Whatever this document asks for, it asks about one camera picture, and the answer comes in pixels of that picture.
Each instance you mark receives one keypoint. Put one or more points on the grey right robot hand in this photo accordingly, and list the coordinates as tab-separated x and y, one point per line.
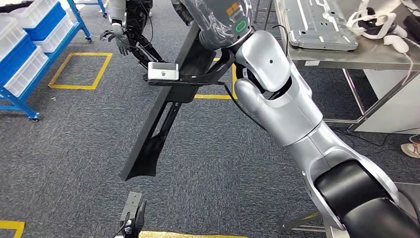
216	23

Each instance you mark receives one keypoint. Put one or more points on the black license plate frame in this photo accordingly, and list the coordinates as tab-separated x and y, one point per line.
144	157

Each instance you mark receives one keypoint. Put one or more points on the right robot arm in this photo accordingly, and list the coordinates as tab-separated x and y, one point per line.
288	111

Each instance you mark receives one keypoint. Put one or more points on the blue metal shelf rack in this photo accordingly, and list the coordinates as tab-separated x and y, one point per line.
19	101

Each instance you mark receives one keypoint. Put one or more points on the grey stamped metal panel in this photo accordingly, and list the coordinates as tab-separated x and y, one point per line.
311	29

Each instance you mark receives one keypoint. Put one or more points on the black and white humanoid robot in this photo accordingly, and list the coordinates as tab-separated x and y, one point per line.
116	13

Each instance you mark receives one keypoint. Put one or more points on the white label sticker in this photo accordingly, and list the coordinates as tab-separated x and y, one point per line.
311	63

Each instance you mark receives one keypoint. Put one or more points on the white VR headset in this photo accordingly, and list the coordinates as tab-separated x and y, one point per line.
370	23

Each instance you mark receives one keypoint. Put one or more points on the yellow floor tape square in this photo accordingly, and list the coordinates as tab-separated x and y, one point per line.
72	87
183	235

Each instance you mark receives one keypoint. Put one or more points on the white plastic bin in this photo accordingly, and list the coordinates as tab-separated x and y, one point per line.
36	11
26	72
10	36
55	34

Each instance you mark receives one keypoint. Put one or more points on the blue plastic bin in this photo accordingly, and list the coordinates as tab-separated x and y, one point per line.
49	21
16	57

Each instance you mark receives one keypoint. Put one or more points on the white VR controller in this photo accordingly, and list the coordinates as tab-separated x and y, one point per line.
400	32
395	42

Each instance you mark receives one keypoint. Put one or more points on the white board panel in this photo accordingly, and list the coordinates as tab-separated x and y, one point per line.
393	108

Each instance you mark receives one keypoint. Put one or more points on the black plastic tray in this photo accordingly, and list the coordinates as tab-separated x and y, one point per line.
413	23

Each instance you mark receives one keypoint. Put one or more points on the black robot wheeled base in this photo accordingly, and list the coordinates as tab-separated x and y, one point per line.
131	203

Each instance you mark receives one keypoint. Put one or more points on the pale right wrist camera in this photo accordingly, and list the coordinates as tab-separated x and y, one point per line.
163	71

